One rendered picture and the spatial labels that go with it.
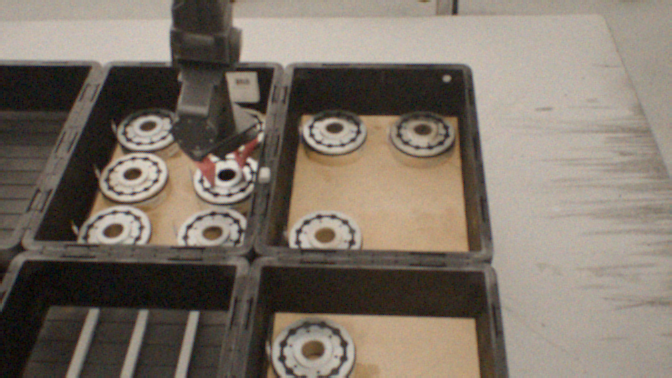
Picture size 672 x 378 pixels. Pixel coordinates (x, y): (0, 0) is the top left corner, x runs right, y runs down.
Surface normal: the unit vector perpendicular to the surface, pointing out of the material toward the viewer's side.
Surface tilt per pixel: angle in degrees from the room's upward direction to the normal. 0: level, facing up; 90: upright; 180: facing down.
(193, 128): 92
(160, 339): 0
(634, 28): 0
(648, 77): 0
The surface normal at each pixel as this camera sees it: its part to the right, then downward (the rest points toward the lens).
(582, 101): -0.03, -0.69
